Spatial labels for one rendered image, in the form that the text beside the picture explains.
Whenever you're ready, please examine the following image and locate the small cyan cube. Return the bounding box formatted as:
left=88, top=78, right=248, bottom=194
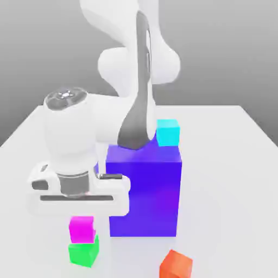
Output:
left=155, top=118, right=181, bottom=147

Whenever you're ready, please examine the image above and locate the small magenta cube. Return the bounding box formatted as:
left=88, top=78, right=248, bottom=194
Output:
left=68, top=216, right=97, bottom=244

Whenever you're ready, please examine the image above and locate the large blue box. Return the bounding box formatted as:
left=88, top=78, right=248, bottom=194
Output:
left=93, top=136, right=182, bottom=238

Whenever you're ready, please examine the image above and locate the small orange cube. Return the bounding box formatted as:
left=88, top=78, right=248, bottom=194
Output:
left=159, top=249, right=193, bottom=278

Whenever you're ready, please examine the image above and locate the small green cube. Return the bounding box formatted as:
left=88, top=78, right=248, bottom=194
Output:
left=68, top=234, right=100, bottom=268

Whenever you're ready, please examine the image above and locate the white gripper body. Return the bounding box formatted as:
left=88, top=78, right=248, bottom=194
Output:
left=27, top=177, right=131, bottom=217

